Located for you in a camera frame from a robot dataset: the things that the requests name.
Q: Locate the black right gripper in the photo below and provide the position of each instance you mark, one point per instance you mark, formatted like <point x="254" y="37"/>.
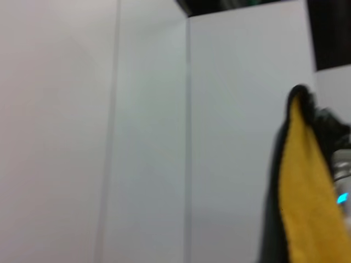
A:
<point x="334" y="131"/>

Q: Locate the yellow and grey towel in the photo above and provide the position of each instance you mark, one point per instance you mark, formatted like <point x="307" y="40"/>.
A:
<point x="304" y="191"/>

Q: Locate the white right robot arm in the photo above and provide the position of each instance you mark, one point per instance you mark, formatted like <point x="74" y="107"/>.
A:
<point x="342" y="167"/>

